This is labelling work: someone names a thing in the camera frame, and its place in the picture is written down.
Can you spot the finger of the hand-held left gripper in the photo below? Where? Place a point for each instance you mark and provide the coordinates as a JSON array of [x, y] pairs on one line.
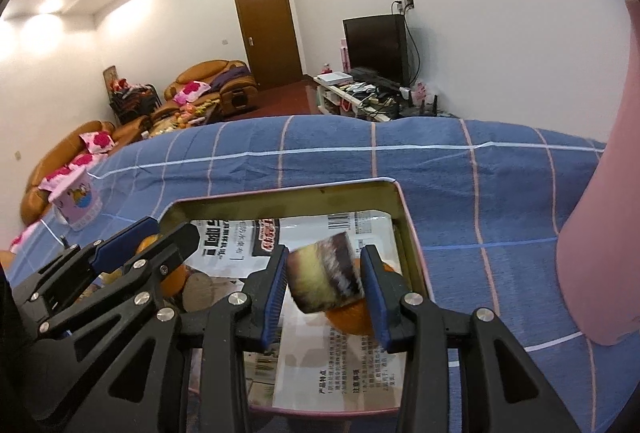
[[125, 240], [172, 245]]

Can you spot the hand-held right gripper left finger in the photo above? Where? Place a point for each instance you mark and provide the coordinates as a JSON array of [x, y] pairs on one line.
[[272, 298]]

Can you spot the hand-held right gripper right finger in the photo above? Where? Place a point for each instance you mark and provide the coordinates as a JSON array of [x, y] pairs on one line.
[[376, 298]]

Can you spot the orange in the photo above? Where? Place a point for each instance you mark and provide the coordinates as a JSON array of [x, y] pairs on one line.
[[350, 320], [175, 281]]

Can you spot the layered cake slice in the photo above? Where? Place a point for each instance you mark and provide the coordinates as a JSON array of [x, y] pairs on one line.
[[320, 273]]

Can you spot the gold metal tin box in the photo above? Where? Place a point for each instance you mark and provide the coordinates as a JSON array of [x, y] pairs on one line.
[[300, 200]]

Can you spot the white packet black lettering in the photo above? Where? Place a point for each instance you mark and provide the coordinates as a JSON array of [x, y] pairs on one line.
[[225, 245]]

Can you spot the pink cartoon cup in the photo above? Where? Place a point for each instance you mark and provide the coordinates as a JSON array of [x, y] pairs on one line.
[[75, 205]]

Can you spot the large white printed packet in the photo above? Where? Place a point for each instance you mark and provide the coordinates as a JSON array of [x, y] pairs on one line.
[[330, 363]]

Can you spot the pale printed paper packet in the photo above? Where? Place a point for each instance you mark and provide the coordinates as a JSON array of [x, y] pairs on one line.
[[260, 378]]

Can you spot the pink floral pillow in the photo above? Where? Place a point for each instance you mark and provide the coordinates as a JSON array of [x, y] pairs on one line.
[[191, 90], [65, 172], [99, 142]]

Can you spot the brown leather sofa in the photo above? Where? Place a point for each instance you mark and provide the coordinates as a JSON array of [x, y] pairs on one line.
[[35, 193]]

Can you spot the coffee table with snacks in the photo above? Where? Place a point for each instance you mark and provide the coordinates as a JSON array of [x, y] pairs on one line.
[[180, 120]]

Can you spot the cluttered black rack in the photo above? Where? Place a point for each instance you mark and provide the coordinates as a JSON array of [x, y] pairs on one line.
[[132, 103]]

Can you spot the blue plaid blanket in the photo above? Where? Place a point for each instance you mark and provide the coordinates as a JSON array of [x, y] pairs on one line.
[[350, 153]]

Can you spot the brown leather armchair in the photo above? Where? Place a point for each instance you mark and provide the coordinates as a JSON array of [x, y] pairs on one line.
[[235, 99]]

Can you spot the purple throw blanket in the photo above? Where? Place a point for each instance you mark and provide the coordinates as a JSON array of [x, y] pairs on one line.
[[230, 78]]

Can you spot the white television stand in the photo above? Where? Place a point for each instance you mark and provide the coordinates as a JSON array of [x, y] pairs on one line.
[[332, 102]]

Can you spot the pink patterned bag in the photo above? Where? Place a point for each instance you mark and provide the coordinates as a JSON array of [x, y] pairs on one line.
[[420, 92]]

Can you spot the flat white box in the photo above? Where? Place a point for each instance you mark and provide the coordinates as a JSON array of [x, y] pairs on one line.
[[335, 78]]

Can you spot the pink insulated bottle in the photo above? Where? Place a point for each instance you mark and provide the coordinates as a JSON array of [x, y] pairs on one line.
[[600, 238]]

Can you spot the brown wooden door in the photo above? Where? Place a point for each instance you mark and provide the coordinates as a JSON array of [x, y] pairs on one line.
[[267, 33]]

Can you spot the pink gift bag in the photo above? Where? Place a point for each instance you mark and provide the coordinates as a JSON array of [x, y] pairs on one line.
[[345, 55]]

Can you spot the black television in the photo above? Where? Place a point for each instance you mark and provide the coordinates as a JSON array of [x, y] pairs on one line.
[[375, 43]]

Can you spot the wall power outlet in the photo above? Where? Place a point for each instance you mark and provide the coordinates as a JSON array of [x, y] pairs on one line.
[[404, 4]]

